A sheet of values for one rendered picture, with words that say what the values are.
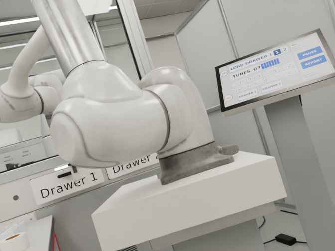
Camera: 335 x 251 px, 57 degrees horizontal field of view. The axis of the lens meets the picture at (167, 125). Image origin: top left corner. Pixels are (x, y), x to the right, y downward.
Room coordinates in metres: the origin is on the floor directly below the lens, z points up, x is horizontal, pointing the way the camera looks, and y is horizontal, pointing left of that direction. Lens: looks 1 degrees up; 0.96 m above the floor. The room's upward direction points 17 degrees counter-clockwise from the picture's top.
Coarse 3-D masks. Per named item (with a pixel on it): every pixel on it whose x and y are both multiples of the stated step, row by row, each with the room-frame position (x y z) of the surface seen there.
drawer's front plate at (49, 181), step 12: (84, 168) 1.35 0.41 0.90; (36, 180) 1.28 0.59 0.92; (48, 180) 1.30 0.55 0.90; (60, 180) 1.31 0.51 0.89; (72, 180) 1.33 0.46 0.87; (84, 180) 1.34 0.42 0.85; (96, 180) 1.36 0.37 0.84; (36, 192) 1.28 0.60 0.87; (60, 192) 1.31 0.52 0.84; (72, 192) 1.32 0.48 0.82
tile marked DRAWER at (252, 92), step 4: (256, 88) 1.41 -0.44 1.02; (244, 92) 1.43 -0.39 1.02; (248, 92) 1.42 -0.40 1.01; (252, 92) 1.40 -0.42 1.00; (256, 92) 1.39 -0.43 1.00; (240, 96) 1.43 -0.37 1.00; (244, 96) 1.41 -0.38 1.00; (248, 96) 1.40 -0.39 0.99; (252, 96) 1.39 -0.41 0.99; (240, 100) 1.41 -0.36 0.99
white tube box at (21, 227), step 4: (20, 224) 1.06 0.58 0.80; (24, 224) 1.09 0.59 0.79; (8, 228) 1.07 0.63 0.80; (12, 228) 1.04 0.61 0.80; (16, 228) 1.01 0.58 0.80; (20, 228) 1.04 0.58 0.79; (24, 228) 1.08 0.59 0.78; (4, 232) 1.01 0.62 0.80; (8, 232) 0.97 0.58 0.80; (12, 232) 0.98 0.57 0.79; (16, 232) 1.00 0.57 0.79; (20, 232) 1.03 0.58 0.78; (0, 236) 0.97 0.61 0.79; (4, 236) 0.97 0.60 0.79; (8, 236) 0.97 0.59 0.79; (0, 240) 0.97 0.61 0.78
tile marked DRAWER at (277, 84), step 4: (280, 80) 1.37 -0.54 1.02; (268, 84) 1.39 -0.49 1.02; (272, 84) 1.38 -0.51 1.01; (276, 84) 1.37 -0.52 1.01; (280, 84) 1.36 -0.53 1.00; (264, 88) 1.39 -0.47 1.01; (268, 88) 1.37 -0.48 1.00; (272, 88) 1.36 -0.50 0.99; (276, 88) 1.35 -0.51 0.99; (264, 92) 1.37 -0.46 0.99
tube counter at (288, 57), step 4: (284, 56) 1.43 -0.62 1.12; (288, 56) 1.42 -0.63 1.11; (292, 56) 1.41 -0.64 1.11; (272, 60) 1.45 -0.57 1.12; (276, 60) 1.44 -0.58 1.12; (280, 60) 1.43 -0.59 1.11; (284, 60) 1.42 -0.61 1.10; (288, 60) 1.41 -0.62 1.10; (260, 64) 1.47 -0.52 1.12; (264, 64) 1.46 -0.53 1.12; (268, 64) 1.45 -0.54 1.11; (272, 64) 1.44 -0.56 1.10; (276, 64) 1.43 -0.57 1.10; (256, 68) 1.47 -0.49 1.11; (260, 68) 1.46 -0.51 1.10; (264, 68) 1.45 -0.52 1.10
